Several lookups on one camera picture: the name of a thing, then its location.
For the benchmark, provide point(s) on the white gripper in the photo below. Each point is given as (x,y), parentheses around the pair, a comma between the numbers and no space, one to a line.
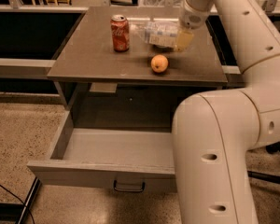
(192,19)

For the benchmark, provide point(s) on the clear plastic water bottle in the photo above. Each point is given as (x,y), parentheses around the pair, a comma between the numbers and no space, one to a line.
(158,33)

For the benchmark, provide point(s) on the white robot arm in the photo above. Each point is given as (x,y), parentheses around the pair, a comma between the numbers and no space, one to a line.
(213,130)

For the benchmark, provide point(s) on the open grey top drawer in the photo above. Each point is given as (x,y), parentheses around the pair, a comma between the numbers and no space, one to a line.
(80,156)

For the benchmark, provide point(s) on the orange fruit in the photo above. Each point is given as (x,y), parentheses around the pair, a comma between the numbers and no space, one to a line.
(159,64)

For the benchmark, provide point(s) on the red soda can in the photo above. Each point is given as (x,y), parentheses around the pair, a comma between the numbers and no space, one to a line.
(120,33)

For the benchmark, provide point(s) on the black wheeled stand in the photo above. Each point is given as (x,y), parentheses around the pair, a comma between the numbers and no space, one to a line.
(264,163)

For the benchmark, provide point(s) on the grey metal railing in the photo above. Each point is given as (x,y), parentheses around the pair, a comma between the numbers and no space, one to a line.
(21,66)

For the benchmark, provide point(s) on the black drawer handle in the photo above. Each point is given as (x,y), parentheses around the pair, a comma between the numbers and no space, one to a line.
(129,188)

